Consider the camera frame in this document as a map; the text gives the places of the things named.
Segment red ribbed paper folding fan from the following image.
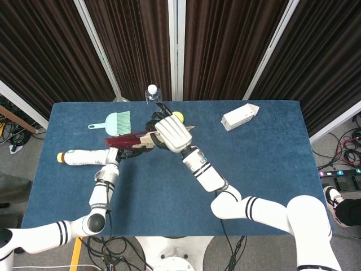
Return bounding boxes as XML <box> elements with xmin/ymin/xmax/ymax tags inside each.
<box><xmin>104</xmin><ymin>125</ymin><xmax>197</xmax><ymax>155</ymax></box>

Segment white labelled drink bottle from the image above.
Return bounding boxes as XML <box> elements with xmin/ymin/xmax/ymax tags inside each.
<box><xmin>56</xmin><ymin>148</ymin><xmax>113</xmax><ymax>167</ymax></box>

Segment white black sneaker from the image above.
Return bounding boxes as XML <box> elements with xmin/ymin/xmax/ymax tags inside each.
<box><xmin>323</xmin><ymin>185</ymin><xmax>347</xmax><ymax>227</ymax></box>

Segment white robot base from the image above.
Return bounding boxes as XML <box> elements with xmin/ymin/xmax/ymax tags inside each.
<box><xmin>135</xmin><ymin>235</ymin><xmax>215</xmax><ymax>271</ymax></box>

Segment brown pleated partition panel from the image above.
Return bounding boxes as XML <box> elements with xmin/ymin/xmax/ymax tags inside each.
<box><xmin>0</xmin><ymin>0</ymin><xmax>125</xmax><ymax>130</ymax></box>
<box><xmin>84</xmin><ymin>0</ymin><xmax>178</xmax><ymax>102</ymax></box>
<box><xmin>245</xmin><ymin>0</ymin><xmax>361</xmax><ymax>143</ymax></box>
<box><xmin>177</xmin><ymin>0</ymin><xmax>300</xmax><ymax>101</ymax></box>

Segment black foot pedals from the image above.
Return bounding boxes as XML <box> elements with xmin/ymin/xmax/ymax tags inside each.
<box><xmin>324</xmin><ymin>175</ymin><xmax>361</xmax><ymax>193</ymax></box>

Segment brown wooden bar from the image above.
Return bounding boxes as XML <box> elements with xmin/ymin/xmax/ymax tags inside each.
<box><xmin>0</xmin><ymin>106</ymin><xmax>38</xmax><ymax>134</ymax></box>

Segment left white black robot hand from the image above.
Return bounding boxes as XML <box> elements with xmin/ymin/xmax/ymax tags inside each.
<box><xmin>105</xmin><ymin>147</ymin><xmax>145</xmax><ymax>167</ymax></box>

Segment blue fabric table cover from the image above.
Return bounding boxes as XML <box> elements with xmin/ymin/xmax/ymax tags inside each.
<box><xmin>21</xmin><ymin>99</ymin><xmax>332</xmax><ymax>237</ymax></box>

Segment white cardboard box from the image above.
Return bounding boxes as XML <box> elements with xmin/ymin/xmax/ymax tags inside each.
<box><xmin>220</xmin><ymin>103</ymin><xmax>261</xmax><ymax>132</ymax></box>

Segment black trouser leg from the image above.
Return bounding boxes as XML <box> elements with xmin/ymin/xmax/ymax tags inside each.
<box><xmin>335</xmin><ymin>197</ymin><xmax>361</xmax><ymax>227</ymax></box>

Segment tangled floor cables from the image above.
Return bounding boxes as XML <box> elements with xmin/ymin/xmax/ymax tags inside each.
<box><xmin>311</xmin><ymin>112</ymin><xmax>361</xmax><ymax>170</ymax></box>
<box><xmin>0</xmin><ymin>94</ymin><xmax>47</xmax><ymax>149</ymax></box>

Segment mint green hand brush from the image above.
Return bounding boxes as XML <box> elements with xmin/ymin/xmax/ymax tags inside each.
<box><xmin>87</xmin><ymin>110</ymin><xmax>132</xmax><ymax>136</ymax></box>

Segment black cable bundle under base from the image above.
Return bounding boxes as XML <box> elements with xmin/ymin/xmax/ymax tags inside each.
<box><xmin>76</xmin><ymin>236</ymin><xmax>149</xmax><ymax>271</ymax></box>

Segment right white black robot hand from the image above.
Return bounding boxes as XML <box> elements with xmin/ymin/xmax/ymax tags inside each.
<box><xmin>146</xmin><ymin>103</ymin><xmax>193</xmax><ymax>154</ymax></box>

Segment clear plastic bottle white cap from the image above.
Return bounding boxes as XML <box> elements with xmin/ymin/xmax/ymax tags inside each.
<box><xmin>145</xmin><ymin>84</ymin><xmax>163</xmax><ymax>104</ymax></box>

